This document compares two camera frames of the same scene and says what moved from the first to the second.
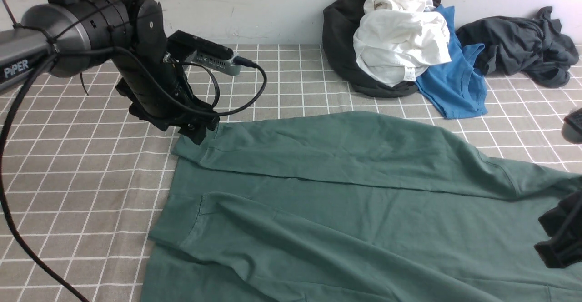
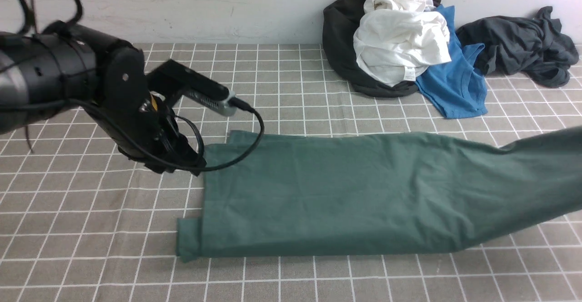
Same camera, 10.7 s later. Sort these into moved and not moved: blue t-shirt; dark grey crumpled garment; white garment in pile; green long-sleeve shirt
Moved: green long-sleeve shirt
Not moved: blue t-shirt; white garment in pile; dark grey crumpled garment
